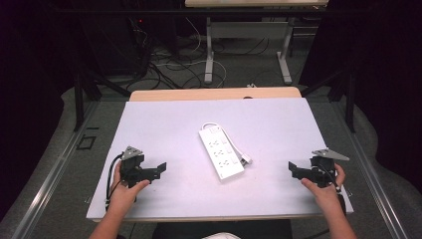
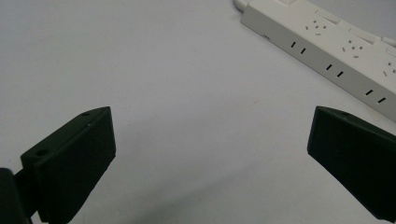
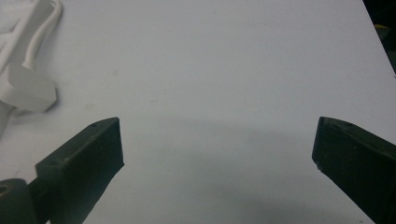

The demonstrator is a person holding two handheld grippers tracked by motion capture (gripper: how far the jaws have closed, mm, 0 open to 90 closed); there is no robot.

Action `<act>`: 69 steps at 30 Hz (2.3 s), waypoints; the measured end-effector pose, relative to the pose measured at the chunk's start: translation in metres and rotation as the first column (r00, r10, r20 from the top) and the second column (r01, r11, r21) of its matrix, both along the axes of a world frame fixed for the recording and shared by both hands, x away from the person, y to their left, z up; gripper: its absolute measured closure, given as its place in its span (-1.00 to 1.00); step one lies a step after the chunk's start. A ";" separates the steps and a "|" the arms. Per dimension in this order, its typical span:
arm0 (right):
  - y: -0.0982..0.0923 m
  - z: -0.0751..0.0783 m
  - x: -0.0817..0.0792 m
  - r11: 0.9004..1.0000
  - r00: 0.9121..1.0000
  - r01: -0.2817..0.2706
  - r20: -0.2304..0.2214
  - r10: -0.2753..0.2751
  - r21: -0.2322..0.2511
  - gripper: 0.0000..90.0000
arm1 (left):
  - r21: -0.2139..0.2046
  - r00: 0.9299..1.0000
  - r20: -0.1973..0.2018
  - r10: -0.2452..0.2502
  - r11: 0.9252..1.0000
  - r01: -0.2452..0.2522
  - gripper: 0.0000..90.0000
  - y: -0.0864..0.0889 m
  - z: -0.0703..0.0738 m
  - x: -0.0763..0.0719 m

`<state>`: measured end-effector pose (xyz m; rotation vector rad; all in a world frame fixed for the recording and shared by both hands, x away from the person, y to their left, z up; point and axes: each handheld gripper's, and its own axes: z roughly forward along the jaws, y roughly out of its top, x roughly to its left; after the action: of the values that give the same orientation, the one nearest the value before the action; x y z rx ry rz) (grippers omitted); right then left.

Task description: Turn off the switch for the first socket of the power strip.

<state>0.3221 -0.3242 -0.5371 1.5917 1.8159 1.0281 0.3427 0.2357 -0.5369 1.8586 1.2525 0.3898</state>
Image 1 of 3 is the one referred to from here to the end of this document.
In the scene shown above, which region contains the white power strip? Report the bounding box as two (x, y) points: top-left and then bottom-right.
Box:
(198, 126), (246, 181)

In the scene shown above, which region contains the wooden table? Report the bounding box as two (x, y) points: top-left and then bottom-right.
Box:
(128, 86), (303, 103)

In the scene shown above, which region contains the black equipment cabinet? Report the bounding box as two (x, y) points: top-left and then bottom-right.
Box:
(81, 13), (152, 78)

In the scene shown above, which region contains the white table board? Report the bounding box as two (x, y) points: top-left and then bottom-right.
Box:
(86, 97), (354, 221)

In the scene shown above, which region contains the black metal stand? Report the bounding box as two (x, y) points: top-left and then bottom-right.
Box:
(300, 64), (356, 133)
(73, 64), (132, 132)

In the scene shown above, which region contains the white desk with metal legs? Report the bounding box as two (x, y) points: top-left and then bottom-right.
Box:
(184, 0), (329, 86)

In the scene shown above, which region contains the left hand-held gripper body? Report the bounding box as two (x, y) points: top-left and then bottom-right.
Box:
(118, 144), (147, 188)

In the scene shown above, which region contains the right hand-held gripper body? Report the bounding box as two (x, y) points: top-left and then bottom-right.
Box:
(310, 147), (350, 189)

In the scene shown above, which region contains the person's left hand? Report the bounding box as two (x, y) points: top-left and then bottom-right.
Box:
(109, 161), (151, 214)

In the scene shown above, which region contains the dark curtain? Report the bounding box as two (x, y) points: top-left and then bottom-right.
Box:
(0, 0), (84, 222)
(300, 0), (422, 193)

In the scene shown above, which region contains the tangle of black floor cables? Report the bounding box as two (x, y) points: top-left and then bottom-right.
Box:
(125, 18), (271, 92)

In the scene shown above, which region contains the aluminium floor rail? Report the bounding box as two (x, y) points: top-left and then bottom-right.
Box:
(331, 102), (410, 239)
(11, 101), (100, 239)

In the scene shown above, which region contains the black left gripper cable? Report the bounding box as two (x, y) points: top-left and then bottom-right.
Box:
(105, 153), (124, 211)

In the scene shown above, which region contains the person's right hand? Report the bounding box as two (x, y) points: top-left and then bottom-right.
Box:
(301, 162), (347, 214)

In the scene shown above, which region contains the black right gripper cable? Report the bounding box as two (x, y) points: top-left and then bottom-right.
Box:
(318, 162), (348, 215)

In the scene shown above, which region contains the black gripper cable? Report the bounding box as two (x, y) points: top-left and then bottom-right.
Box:
(318, 162), (348, 215)
(105, 153), (124, 211)

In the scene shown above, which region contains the black square floor frame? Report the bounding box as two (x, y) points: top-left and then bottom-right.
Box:
(76, 134), (98, 150)

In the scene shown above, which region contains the white floor cable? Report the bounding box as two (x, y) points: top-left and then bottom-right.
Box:
(154, 17), (228, 89)

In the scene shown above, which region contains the person's dark clothing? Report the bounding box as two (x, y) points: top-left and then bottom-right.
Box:
(151, 218), (294, 239)

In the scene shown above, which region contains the white power strip cord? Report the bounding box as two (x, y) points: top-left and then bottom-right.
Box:
(200, 121), (253, 165)

